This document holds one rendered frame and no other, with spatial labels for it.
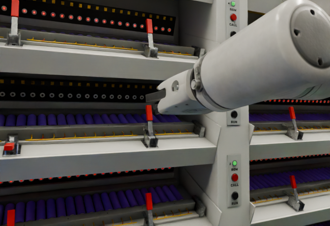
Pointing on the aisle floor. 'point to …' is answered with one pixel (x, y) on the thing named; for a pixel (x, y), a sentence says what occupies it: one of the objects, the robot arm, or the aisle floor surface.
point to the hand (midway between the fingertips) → (169, 104)
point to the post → (218, 6)
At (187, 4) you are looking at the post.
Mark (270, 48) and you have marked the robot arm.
